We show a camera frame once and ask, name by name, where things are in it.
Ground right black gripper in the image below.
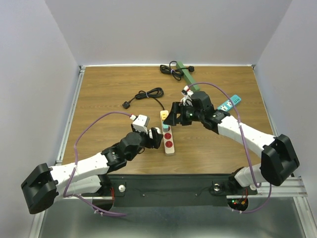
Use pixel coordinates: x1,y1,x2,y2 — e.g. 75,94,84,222
162,102,204,126

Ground teal cube plug adapter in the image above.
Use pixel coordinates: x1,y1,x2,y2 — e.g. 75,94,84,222
162,123,169,133

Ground beige power strip red sockets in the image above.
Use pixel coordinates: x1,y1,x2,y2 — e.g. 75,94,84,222
160,121,175,156

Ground yellow cube plug adapter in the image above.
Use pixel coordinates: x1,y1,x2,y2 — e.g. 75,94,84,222
160,110,169,122

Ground teal power strip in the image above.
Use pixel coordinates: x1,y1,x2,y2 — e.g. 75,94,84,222
217,95,242,112

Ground white square plug adapter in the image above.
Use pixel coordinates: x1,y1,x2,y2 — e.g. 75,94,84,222
148,129,153,139

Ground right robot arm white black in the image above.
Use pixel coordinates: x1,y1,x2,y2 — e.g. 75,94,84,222
163,91,300,193

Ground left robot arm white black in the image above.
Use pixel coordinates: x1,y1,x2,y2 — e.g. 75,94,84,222
21,127,163,214

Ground green power strip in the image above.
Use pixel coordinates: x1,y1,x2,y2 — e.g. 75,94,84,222
176,61,200,92

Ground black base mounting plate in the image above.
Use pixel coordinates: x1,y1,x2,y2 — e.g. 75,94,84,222
81,175,258,208

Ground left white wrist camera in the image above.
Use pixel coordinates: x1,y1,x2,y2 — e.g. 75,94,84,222
130,115,150,134

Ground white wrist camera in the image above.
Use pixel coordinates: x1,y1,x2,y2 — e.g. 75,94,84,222
130,115,150,134
181,86,193,106

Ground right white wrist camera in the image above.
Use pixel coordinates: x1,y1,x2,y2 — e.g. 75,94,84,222
181,86,193,106

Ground black power strip cord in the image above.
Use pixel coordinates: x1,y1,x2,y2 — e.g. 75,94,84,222
122,87,166,112

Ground black coiled cord with plug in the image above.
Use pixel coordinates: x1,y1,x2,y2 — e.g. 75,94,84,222
159,61,196,81

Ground aluminium frame rail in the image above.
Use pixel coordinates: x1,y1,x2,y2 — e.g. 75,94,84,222
28,64,86,238

